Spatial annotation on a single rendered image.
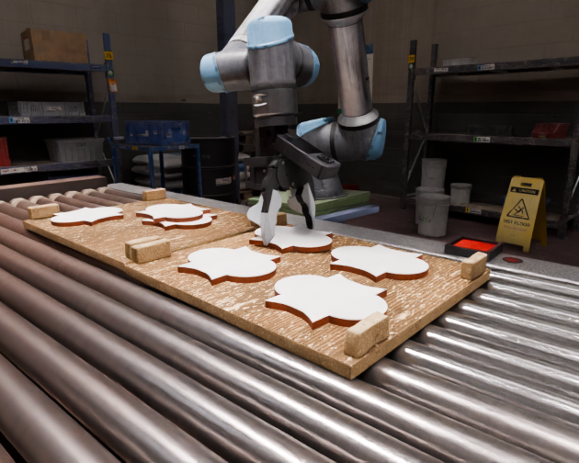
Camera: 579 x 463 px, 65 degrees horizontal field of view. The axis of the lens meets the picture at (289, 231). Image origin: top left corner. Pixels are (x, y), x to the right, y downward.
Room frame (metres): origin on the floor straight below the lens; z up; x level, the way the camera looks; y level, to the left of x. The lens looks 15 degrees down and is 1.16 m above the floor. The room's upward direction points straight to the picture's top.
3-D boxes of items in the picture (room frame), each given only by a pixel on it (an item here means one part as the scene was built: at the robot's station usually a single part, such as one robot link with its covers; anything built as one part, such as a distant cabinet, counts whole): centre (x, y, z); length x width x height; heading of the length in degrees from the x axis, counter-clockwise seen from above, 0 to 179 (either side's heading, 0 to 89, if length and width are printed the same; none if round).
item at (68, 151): (4.84, 2.26, 0.76); 0.50 x 0.36 x 0.24; 139
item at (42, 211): (0.94, 0.52, 0.95); 0.06 x 0.02 x 0.03; 139
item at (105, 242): (0.91, 0.29, 0.93); 0.41 x 0.35 x 0.02; 49
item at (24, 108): (4.69, 2.42, 1.16); 0.60 x 0.40 x 0.15; 136
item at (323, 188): (1.39, -0.09, 0.95); 0.15 x 0.15 x 0.10
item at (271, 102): (0.78, 0.03, 1.17); 0.08 x 0.08 x 0.05
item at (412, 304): (0.63, -0.02, 0.93); 0.41 x 0.35 x 0.02; 47
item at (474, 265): (0.60, -0.26, 0.95); 0.06 x 0.02 x 0.03; 137
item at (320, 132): (1.39, -0.09, 1.07); 0.13 x 0.12 x 0.14; 68
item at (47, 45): (4.80, 2.32, 1.74); 0.50 x 0.38 x 0.32; 133
